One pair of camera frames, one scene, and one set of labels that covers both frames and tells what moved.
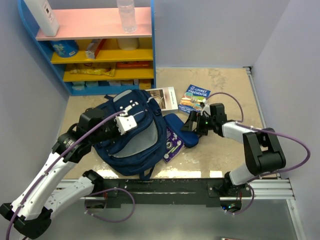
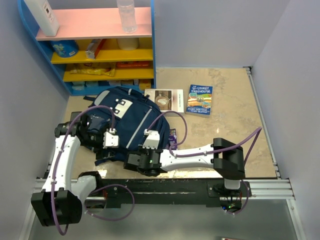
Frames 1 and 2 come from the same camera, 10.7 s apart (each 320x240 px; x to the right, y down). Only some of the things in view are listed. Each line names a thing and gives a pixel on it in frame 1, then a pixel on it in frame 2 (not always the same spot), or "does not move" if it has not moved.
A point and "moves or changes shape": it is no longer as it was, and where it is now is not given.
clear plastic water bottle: (127, 15) does not move
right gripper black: (193, 117) -> (142, 150)
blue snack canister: (65, 48) does not move
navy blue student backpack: (140, 151) moves or changes shape
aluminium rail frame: (281, 189) does not move
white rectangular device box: (43, 14) does not move
